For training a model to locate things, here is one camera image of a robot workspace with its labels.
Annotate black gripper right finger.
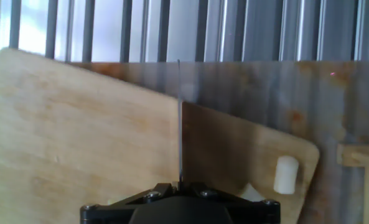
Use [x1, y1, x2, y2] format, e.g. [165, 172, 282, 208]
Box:
[180, 182, 281, 224]

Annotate short cut scallion piece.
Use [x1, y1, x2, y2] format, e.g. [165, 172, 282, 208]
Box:
[239, 182, 266, 202]
[273, 155, 300, 195]

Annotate wooden peg knife rack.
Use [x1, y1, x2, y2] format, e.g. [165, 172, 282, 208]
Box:
[336, 142, 369, 224]

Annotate wooden cutting board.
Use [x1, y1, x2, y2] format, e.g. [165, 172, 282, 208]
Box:
[0, 47, 321, 224]

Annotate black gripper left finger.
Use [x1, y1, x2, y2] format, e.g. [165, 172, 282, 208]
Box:
[80, 183, 180, 224]

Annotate steel cleaver knife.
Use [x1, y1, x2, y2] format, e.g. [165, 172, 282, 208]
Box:
[176, 58, 184, 191]

